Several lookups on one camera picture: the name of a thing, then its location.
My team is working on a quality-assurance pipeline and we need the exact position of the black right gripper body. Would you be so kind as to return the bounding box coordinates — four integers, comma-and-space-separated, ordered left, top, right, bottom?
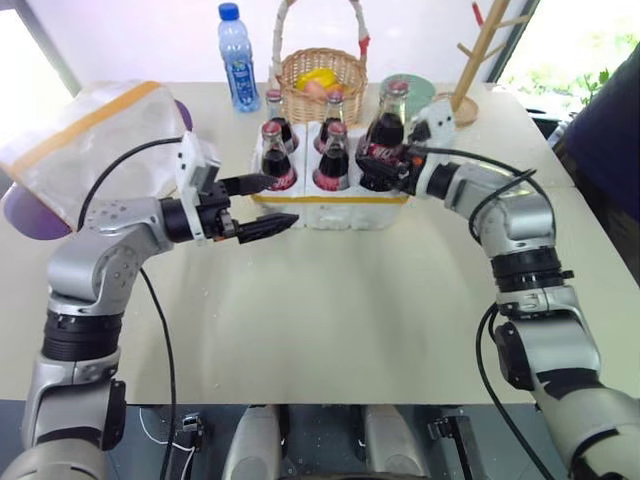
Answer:
396, 148, 427, 195

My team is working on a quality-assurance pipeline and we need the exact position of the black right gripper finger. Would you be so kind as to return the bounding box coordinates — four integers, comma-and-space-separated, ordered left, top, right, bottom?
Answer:
359, 171, 404, 195
356, 156, 407, 177

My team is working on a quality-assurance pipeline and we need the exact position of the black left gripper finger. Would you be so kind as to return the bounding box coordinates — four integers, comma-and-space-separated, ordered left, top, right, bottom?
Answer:
222, 173, 279, 198
233, 213, 301, 246

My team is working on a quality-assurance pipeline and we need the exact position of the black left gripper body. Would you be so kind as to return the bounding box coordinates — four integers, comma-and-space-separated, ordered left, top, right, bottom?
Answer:
196, 177, 240, 244

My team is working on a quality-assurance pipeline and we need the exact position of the glass cola bottle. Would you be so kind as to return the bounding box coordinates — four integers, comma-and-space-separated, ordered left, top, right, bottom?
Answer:
355, 81, 409, 194
264, 89, 297, 152
318, 91, 347, 151
312, 121, 352, 193
261, 120, 300, 194

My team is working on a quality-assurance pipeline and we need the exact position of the white foam crate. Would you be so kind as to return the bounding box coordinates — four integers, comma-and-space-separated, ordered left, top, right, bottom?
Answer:
249, 121, 412, 232

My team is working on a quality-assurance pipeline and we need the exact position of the green round tin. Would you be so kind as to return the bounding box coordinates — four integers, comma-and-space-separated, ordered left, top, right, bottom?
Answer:
378, 73, 437, 123

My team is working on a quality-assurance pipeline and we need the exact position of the orange toy fruit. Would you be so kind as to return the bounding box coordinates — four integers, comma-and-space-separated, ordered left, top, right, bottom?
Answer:
304, 81, 347, 98

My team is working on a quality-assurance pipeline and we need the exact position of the yellow toy fruit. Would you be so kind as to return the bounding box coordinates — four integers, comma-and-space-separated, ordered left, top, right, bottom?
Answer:
293, 69, 337, 93

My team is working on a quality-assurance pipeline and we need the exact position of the wooden peg rack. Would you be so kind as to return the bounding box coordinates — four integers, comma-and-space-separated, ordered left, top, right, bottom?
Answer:
431, 0, 532, 129

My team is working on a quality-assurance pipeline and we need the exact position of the blue plastic water bottle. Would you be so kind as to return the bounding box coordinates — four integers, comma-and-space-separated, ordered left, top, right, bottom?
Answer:
217, 2, 260, 114

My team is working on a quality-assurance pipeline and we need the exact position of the person in dark clothes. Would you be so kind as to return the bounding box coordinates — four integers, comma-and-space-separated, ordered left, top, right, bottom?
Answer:
553, 48, 640, 244

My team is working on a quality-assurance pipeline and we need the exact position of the green plant outside window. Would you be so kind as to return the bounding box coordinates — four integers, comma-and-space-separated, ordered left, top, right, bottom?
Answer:
578, 68, 612, 107

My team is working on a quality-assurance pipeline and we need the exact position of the black clamp under table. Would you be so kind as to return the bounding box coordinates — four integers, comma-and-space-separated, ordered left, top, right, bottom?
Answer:
427, 413, 475, 480
175, 411, 207, 452

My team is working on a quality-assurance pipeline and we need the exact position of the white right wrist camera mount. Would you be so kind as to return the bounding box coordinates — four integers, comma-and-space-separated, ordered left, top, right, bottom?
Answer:
408, 101, 459, 151

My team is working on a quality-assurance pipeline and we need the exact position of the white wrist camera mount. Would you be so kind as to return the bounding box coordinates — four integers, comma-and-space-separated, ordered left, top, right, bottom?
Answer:
174, 131, 223, 247
408, 101, 459, 151

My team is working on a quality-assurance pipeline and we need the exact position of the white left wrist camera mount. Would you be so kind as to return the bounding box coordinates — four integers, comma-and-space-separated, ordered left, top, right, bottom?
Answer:
174, 131, 223, 247

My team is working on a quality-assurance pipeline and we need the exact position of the wicker basket with handle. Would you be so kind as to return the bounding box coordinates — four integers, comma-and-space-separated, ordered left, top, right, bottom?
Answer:
269, 0, 372, 127

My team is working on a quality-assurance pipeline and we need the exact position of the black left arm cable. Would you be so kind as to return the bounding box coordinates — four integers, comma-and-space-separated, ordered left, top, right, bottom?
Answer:
77, 136, 187, 480

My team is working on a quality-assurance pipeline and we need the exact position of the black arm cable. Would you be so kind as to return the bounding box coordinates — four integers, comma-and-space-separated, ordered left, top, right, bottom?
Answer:
405, 143, 554, 480
77, 136, 187, 480

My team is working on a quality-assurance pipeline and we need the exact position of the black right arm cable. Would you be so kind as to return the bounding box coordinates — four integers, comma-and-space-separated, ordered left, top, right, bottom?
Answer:
405, 143, 554, 480

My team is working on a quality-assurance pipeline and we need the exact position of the thin white wire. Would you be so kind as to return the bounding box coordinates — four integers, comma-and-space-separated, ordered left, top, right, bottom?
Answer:
138, 406, 197, 480

